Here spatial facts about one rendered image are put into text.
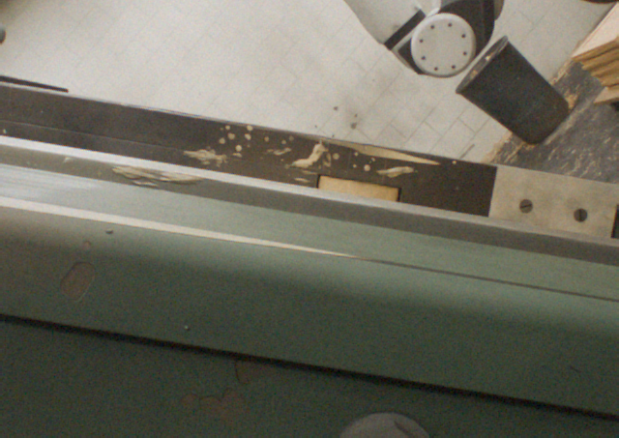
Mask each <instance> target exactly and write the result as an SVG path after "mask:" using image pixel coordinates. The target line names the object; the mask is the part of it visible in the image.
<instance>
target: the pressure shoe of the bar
mask: <svg viewBox="0 0 619 438"><path fill-rule="evenodd" d="M318 189H319V190H329V191H336V192H342V193H348V194H354V195H360V196H366V197H372V198H378V199H384V200H390V201H396V202H397V201H398V191H399V189H398V188H397V187H391V186H384V185H378V184H373V183H367V182H360V181H354V179H348V178H342V177H337V176H330V175H324V174H320V175H319V182H318Z"/></svg>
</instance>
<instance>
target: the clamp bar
mask: <svg viewBox="0 0 619 438"><path fill-rule="evenodd" d="M0 136H7V137H12V138H18V139H24V140H30V141H37V142H42V143H48V144H54V145H60V146H67V147H73V148H78V149H84V150H90V152H97V153H103V154H109V155H114V156H120V157H127V158H133V159H139V160H145V161H156V162H162V163H168V164H174V165H179V166H185V167H191V168H197V169H203V170H210V171H216V172H221V173H227V174H233V175H240V176H246V177H252V178H257V179H264V181H270V182H276V183H282V184H288V185H294V186H300V187H306V188H313V189H317V188H318V182H319V175H320V174H324V175H330V176H337V177H342V178H348V179H354V181H360V182H367V183H373V184H378V185H384V186H391V187H397V188H398V189H399V191H398V201H397V202H401V203H407V204H414V205H420V207H426V208H431V209H437V210H444V211H450V212H456V213H462V214H468V215H474V216H480V217H486V218H493V219H503V220H509V221H515V222H522V223H528V224H534V225H539V226H546V227H552V228H558V229H564V230H570V232H576V233H582V234H588V235H594V236H601V237H606V238H611V233H612V227H613V223H614V218H615V213H616V208H617V203H618V198H619V186H618V185H612V184H607V183H601V182H594V181H589V180H585V179H579V177H570V176H565V175H559V174H553V173H547V172H541V171H535V170H529V169H525V168H520V167H512V166H505V165H499V164H492V163H482V162H476V161H466V160H459V159H453V158H447V157H441V156H435V155H429V154H428V153H423V152H418V151H411V150H405V149H400V148H394V147H388V146H381V145H375V144H369V143H364V142H357V141H351V140H345V139H340V138H333V137H328V136H322V135H316V134H309V133H303V132H297V131H287V130H280V129H274V127H268V126H263V125H256V124H251V123H245V122H239V121H232V120H226V119H221V118H215V117H209V116H202V115H196V114H190V113H186V112H180V111H173V110H167V109H161V108H155V107H149V106H143V105H137V104H131V103H125V102H114V101H109V100H103V99H97V98H90V97H84V96H79V95H78V94H73V93H67V92H60V91H54V90H48V89H43V88H37V87H31V86H25V85H19V84H13V83H8V82H2V81H0Z"/></svg>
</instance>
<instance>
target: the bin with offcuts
mask: <svg viewBox="0 0 619 438"><path fill-rule="evenodd" d="M455 93H456V94H460V95H462V96H463V97H464V98H466V99H467V100H468V101H469V102H471V103H473V104H474V105H475V106H477V107H478V108H479V109H481V110H482V111H483V112H484V113H485V114H487V115H488V116H489V117H492V118H493V119H494V120H496V121H497V122H499V123H500V124H501V125H503V127H504V128H505V129H507V130H508V131H510V132H511V133H513V134H514V135H515V136H517V137H519V138H520V139H522V140H523V141H524V142H526V143H527V144H529V145H530V144H536V143H538V142H539V141H541V140H542V139H543V138H545V137H547V136H548V135H549V134H550V133H551V132H552V131H553V130H554V129H555V128H556V127H557V126H558V124H559V123H560V121H561V120H562V119H563V118H564V116H565V115H566V113H567V111H568V109H569V108H568V106H569V104H568V102H567V101H566V100H565V99H564V98H563V96H562V95H561V94H560V93H559V92H558V91H557V90H556V89H555V88H554V87H553V86H552V85H551V84H550V83H549V82H548V81H546V80H545V79H544V78H543V77H542V76H541V75H540V74H539V73H538V72H537V70H536V69H535V67H534V66H533V65H532V64H531V63H530V62H529V61H528V60H527V59H526V58H525V57H524V56H523V55H522V54H521V53H519V52H518V51H517V49H516V48H515V47H514V46H513V45H512V43H511V42H510V41H509V40H508V37H507V36H506V35H505V36H503V37H502V38H500V39H499V40H498V41H497V42H495V43H493V44H492V46H491V47H490V48H489V49H488V50H487V51H486V53H485V54H484V55H483V56H482V57H481V58H480V59H479V60H478V61H477V63H476V64H475V65H474V66H473V67H472V68H471V70H470V71H469V72H468V74H467V75H466V76H465V77H464V78H463V80H462V81H461V82H460V84H459V85H458V86H457V88H456V90H455Z"/></svg>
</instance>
